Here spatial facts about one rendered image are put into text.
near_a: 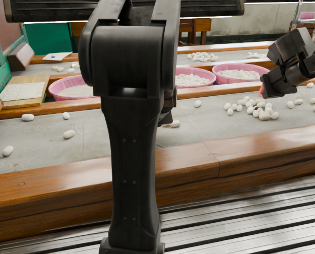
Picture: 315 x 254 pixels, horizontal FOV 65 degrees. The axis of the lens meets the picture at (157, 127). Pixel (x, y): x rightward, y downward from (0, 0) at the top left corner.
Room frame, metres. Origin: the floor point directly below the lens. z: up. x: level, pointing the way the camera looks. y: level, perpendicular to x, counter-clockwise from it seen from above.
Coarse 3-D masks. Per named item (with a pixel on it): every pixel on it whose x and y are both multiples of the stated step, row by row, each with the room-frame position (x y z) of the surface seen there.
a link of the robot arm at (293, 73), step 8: (296, 56) 0.62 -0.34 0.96; (304, 56) 0.61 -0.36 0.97; (296, 64) 0.61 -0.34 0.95; (304, 64) 0.60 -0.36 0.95; (288, 72) 0.62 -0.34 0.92; (296, 72) 0.60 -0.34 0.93; (304, 72) 0.59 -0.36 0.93; (288, 80) 0.62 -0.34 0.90; (296, 80) 0.60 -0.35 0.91; (304, 80) 0.59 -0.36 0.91
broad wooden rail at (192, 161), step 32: (96, 160) 0.46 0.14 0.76; (160, 160) 0.46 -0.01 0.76; (192, 160) 0.46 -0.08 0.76; (224, 160) 0.46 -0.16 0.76; (256, 160) 0.48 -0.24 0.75; (288, 160) 0.50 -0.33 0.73; (0, 192) 0.36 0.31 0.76; (32, 192) 0.36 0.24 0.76; (64, 192) 0.36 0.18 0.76; (96, 192) 0.38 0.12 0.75; (160, 192) 0.41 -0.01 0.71; (192, 192) 0.44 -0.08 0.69; (0, 224) 0.33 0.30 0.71; (32, 224) 0.34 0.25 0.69; (64, 224) 0.36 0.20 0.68
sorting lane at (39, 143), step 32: (224, 96) 0.91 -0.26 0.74; (256, 96) 0.91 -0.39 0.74; (288, 96) 0.91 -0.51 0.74; (0, 128) 0.66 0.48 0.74; (32, 128) 0.66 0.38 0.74; (64, 128) 0.66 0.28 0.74; (96, 128) 0.66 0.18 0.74; (160, 128) 0.66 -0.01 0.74; (192, 128) 0.66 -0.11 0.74; (224, 128) 0.66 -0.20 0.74; (256, 128) 0.66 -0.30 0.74; (288, 128) 0.66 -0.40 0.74; (0, 160) 0.49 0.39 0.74; (32, 160) 0.49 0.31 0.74; (64, 160) 0.49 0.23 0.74
